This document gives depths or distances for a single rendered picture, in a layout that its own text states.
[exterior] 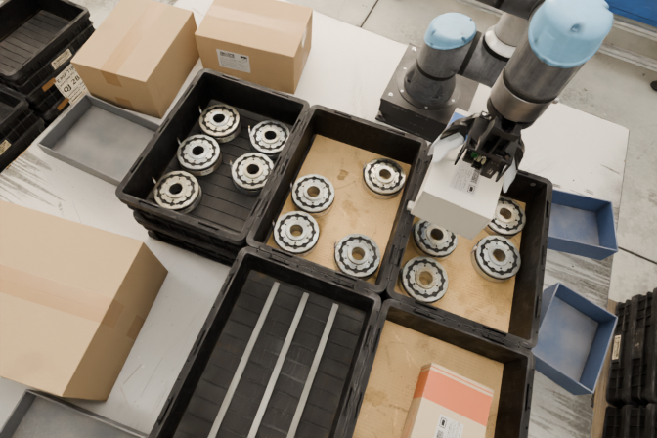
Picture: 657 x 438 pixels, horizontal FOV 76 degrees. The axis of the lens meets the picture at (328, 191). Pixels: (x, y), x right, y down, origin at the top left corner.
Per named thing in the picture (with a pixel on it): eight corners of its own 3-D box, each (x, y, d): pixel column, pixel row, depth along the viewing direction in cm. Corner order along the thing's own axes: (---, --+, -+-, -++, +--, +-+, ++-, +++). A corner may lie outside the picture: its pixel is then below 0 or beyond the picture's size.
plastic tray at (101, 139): (45, 153, 118) (35, 144, 114) (92, 104, 127) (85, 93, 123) (127, 191, 114) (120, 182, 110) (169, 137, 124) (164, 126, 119)
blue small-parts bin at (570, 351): (544, 288, 109) (558, 281, 103) (599, 323, 106) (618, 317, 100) (515, 356, 101) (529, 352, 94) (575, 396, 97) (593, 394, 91)
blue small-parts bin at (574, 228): (596, 212, 121) (612, 200, 115) (601, 260, 114) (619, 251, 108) (527, 197, 122) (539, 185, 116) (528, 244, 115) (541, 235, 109)
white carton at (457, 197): (442, 135, 87) (456, 107, 79) (498, 158, 86) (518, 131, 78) (410, 213, 78) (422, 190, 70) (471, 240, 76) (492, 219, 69)
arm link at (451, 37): (424, 39, 121) (439, -1, 109) (469, 57, 119) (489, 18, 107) (411, 67, 116) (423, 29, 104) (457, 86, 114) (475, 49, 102)
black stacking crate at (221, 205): (210, 98, 118) (202, 68, 108) (309, 131, 114) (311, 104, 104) (131, 218, 99) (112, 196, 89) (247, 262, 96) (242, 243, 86)
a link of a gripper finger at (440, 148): (410, 163, 74) (453, 152, 66) (420, 139, 76) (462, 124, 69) (420, 175, 75) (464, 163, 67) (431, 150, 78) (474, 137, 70)
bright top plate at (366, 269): (345, 227, 97) (345, 226, 96) (386, 244, 95) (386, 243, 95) (328, 265, 92) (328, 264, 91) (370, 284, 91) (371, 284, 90)
